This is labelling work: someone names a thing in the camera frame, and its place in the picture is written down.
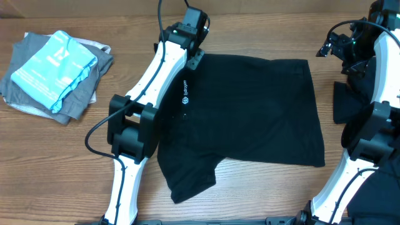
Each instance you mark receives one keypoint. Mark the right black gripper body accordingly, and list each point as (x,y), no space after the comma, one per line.
(355,54)

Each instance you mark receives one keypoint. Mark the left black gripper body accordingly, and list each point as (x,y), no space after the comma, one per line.
(194,61)

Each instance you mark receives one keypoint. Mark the black polo shirt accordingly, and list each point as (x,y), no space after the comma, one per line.
(238,107)

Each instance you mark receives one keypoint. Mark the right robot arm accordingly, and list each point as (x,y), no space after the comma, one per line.
(372,137)

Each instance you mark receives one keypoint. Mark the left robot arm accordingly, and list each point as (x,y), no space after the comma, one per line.
(133,123)

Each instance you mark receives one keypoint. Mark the pile of black clothes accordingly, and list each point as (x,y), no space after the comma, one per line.
(377,200)

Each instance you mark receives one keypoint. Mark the folded dark grey shirt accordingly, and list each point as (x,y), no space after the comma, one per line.
(82,90)

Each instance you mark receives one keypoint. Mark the folded light blue shirt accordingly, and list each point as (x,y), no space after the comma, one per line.
(55,70)

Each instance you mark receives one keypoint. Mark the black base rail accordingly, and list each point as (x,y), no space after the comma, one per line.
(268,221)

